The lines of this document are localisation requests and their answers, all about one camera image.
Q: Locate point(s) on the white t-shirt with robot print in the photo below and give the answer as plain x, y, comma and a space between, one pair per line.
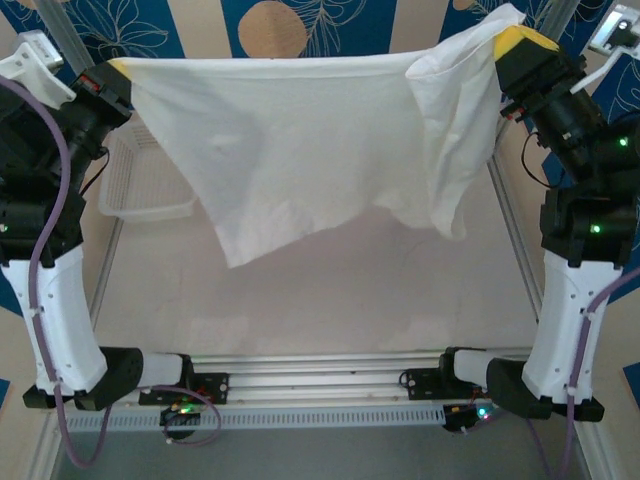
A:
300, 150

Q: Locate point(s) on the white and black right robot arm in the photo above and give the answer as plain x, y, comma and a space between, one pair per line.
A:
565, 320

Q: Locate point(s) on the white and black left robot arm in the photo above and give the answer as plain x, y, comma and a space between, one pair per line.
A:
55, 310

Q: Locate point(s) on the white plastic mesh basket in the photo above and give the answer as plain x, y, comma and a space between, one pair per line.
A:
145, 195

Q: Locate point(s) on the black left controller board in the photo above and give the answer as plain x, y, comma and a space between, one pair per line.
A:
172, 417

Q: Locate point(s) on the black controller board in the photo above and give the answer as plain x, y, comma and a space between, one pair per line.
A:
172, 417
457, 417

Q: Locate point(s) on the black right controller board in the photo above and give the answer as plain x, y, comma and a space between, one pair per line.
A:
457, 417

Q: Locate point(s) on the aluminium corner post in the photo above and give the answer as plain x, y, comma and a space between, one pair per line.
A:
555, 12
65, 30

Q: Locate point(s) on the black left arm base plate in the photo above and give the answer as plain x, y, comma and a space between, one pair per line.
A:
220, 387

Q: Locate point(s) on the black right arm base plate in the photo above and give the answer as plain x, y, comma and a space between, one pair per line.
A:
420, 382

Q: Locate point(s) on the aluminium rail frame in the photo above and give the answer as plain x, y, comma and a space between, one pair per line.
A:
310, 380

